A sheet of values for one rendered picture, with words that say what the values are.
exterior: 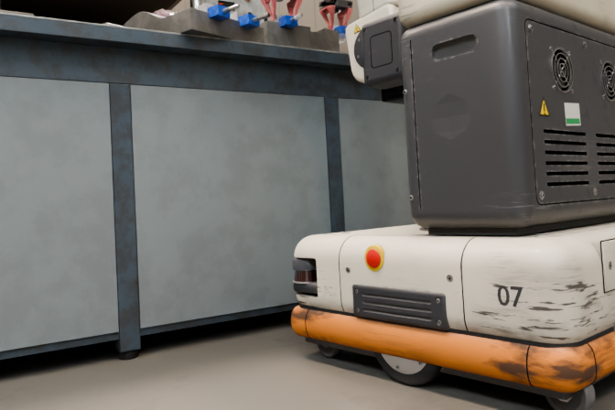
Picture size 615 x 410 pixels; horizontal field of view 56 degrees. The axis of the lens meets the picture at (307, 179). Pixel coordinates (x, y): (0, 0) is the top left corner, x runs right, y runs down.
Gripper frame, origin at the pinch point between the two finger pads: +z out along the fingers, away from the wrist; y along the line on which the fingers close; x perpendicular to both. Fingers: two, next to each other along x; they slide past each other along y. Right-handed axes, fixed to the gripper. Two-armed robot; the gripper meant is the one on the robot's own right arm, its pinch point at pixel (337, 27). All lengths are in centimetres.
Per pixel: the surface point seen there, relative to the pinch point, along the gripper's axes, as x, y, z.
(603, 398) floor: 100, 25, 96
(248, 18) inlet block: 23, 47, 10
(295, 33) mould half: 13.7, 26.3, 8.8
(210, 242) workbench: 15, 57, 69
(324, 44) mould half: 13.8, 15.8, 11.0
